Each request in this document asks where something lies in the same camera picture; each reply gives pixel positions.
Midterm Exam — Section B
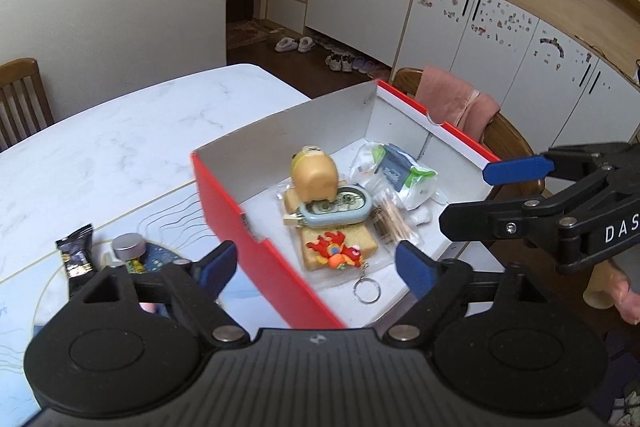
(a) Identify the silver lid jar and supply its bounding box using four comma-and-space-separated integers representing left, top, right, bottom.
111, 233, 146, 263

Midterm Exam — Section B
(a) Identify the person's right hand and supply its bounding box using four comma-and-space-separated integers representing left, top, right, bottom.
584, 264, 640, 326

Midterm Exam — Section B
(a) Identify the round-back wooden chair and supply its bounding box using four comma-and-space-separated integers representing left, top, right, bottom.
392, 67, 551, 198

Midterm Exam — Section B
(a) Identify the brown wooden chair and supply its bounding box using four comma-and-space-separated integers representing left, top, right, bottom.
0, 58, 55, 152

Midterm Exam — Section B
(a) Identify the tan round toy figure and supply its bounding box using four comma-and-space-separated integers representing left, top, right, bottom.
290, 146, 341, 205

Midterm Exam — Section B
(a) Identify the black snack packet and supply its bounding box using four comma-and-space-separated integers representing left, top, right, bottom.
55, 223, 98, 298

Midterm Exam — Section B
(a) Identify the red cardboard box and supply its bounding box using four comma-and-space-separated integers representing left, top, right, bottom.
191, 79, 503, 330

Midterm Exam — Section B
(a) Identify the toast-shaped toy in bag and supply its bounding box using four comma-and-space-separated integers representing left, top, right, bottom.
274, 187, 383, 273

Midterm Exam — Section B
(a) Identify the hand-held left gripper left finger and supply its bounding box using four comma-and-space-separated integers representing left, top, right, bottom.
67, 241, 251, 345

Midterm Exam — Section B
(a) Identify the red figure keychain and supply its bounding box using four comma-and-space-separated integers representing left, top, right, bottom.
306, 231, 383, 306

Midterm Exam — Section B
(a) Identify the white plastic wrapper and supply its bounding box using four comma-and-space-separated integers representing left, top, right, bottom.
350, 142, 388, 188

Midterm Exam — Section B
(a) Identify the pair of white sneakers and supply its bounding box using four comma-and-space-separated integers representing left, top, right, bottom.
325, 53, 356, 72

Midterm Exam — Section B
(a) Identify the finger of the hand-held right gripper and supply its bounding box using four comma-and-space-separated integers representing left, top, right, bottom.
439, 167, 640, 243
482, 142, 640, 186

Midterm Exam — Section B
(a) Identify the small white object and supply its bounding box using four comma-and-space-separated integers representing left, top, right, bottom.
402, 202, 433, 228

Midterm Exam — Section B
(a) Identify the pale blue table mat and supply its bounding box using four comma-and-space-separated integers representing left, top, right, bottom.
0, 179, 346, 408

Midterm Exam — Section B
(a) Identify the white green tissue pack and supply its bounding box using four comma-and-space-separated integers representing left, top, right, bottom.
377, 144, 441, 210

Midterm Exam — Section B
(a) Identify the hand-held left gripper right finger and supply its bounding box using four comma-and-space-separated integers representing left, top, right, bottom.
382, 241, 551, 344

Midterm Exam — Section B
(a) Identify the toothpick pack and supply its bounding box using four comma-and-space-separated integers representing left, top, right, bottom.
370, 189, 416, 243

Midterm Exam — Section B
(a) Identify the oval grey-blue tin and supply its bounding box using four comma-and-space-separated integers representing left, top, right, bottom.
297, 184, 375, 228

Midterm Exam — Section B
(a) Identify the patterned door rug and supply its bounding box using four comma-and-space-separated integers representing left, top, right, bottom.
227, 21, 273, 50

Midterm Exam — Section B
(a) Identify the pink towel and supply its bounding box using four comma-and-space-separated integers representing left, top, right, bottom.
415, 66, 502, 142

